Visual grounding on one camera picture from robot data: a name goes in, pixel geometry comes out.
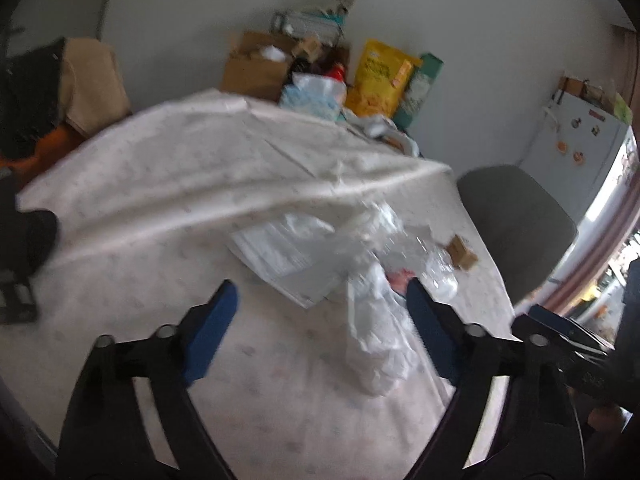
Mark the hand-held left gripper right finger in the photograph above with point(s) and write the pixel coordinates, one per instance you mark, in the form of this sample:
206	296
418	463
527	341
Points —
430	330

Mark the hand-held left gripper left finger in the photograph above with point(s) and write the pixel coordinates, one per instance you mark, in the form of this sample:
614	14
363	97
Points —
215	330

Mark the tall green box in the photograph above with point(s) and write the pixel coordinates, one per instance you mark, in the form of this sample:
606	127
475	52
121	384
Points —
420	90

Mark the grey chair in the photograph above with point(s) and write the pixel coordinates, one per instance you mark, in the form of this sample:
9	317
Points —
515	225

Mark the white fridge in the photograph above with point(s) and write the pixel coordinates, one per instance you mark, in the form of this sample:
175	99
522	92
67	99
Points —
570	160

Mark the white game controller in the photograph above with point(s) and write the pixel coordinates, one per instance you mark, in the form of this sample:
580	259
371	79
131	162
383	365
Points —
377	127

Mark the red bottle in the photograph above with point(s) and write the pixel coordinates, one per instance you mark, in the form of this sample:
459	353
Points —
337	72

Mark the open cardboard box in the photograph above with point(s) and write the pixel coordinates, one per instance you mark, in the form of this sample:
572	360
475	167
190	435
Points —
255	72

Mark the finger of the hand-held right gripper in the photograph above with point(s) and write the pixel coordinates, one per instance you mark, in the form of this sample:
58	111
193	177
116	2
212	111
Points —
555	322

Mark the brown paper carton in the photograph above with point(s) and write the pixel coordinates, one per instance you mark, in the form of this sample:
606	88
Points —
306	49

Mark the printed paper sheet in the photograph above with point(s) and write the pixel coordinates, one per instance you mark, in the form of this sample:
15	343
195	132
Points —
280	255

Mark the yellow snack bag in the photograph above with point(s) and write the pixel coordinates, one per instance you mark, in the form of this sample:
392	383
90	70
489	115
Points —
380	80

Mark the white dotted tablecloth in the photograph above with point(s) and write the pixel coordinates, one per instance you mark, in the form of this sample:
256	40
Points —
150	170

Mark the green packet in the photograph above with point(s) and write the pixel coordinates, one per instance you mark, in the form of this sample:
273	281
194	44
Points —
621	109

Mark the orange cloth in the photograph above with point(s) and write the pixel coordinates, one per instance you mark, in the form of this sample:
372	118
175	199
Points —
50	147

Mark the cardboard box on fridge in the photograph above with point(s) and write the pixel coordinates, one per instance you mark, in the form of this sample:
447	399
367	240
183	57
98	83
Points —
582	87

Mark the white plastic bag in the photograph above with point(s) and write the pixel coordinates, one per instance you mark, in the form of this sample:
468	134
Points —
375	340

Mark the black object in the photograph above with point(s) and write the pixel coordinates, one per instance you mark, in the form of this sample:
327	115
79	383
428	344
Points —
25	240

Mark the person's right hand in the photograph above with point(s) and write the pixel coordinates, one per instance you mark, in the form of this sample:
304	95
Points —
606	418

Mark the blue tissue pack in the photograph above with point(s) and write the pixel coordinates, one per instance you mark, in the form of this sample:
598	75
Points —
312	97

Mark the clear plastic bottle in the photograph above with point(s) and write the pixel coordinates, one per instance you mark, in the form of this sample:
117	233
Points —
440	270

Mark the small brown box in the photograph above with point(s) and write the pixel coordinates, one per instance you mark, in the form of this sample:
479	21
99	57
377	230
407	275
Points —
462	252

